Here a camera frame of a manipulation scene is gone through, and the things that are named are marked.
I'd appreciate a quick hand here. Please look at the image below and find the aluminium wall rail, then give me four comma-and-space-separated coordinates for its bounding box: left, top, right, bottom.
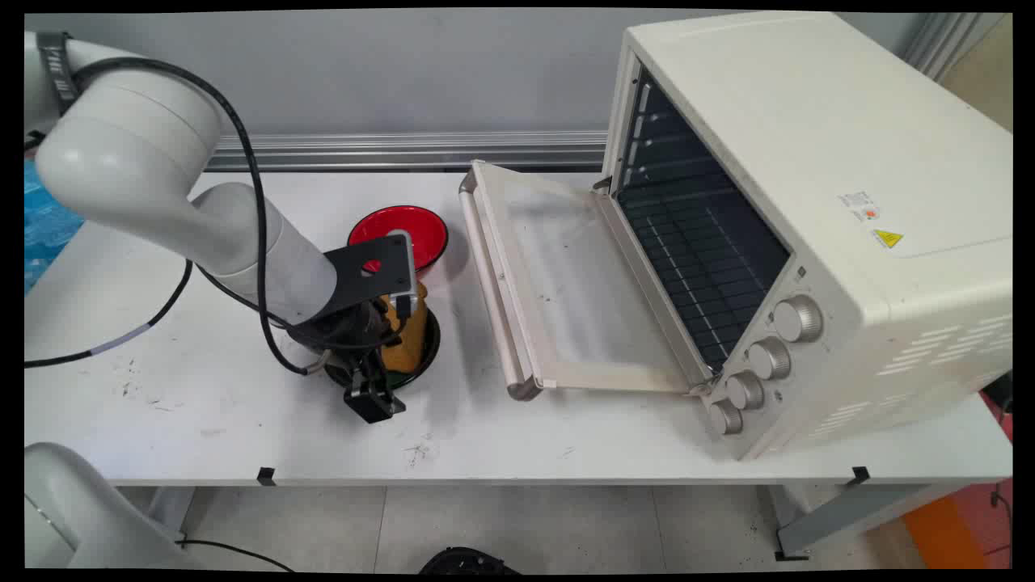
206, 131, 609, 172

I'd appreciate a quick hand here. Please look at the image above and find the cream toaster oven body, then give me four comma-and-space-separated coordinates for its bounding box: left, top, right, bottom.
602, 10, 1013, 462

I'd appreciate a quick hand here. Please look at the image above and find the white rounded robot base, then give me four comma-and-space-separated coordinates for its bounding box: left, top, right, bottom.
24, 443, 203, 571

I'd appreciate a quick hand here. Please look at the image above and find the black round floor object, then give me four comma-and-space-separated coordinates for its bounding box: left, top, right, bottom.
419, 547, 520, 575

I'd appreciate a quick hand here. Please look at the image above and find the silver oven knob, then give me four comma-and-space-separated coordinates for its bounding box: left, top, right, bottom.
725, 370, 766, 411
746, 337, 792, 381
708, 399, 744, 437
773, 295, 824, 344

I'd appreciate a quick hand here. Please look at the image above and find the black velcro strap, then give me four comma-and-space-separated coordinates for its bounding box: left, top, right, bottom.
36, 32, 79, 99

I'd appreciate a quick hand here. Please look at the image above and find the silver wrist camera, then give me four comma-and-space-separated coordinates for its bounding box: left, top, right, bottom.
387, 230, 421, 318

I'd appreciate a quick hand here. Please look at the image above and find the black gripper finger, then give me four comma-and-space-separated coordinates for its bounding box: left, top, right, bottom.
368, 356, 406, 422
344, 360, 382, 425

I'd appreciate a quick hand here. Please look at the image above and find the grey ribbed post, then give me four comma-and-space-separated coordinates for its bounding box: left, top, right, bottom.
902, 12, 984, 82

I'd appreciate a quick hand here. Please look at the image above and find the white label sticker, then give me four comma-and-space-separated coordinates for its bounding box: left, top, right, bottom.
838, 191, 882, 222

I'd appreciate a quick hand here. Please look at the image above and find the grey table leg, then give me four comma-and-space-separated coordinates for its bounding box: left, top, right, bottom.
772, 483, 971, 561

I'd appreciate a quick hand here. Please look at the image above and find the brown toast slice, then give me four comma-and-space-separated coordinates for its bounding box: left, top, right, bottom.
378, 283, 430, 374

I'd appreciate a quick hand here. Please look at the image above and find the dark wire oven rack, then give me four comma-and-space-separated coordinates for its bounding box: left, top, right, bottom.
619, 174, 791, 374

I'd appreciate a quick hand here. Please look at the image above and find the thin black camera cable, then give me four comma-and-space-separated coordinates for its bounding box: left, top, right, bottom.
73, 58, 312, 376

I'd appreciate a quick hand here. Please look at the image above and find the dark green plate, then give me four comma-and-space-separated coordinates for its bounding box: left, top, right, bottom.
323, 307, 442, 394

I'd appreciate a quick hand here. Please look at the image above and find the red bowl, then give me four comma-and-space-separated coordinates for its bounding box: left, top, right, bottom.
348, 205, 450, 284

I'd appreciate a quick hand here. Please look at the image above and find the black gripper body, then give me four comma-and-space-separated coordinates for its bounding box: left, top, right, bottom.
287, 297, 399, 381

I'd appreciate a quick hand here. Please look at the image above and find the black floor cable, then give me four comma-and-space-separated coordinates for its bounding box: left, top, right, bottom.
176, 539, 297, 573

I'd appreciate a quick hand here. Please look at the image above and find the cream glass oven door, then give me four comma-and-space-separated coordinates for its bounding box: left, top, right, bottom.
458, 160, 717, 403

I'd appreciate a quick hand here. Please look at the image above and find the black cable with white tape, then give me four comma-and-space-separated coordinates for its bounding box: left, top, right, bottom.
24, 259, 195, 369

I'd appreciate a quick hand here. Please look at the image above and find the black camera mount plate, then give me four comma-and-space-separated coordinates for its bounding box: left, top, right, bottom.
326, 234, 417, 318

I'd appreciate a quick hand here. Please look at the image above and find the blue plastic bag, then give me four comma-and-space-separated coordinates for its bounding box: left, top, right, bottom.
24, 158, 86, 293

